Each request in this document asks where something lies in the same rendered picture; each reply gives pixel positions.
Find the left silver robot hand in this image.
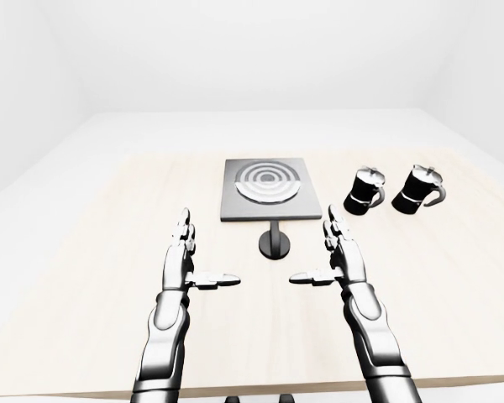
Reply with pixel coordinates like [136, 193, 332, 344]
[162, 207, 242, 294]

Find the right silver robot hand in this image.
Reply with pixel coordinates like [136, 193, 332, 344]
[289, 204, 370, 291]

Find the round black stove knob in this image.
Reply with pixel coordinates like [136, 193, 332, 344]
[258, 221, 291, 259]

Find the flat dark stove plate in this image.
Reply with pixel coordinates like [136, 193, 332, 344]
[220, 157, 323, 223]

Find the black moka pot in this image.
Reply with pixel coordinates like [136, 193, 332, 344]
[343, 165, 386, 216]
[391, 165, 448, 215]

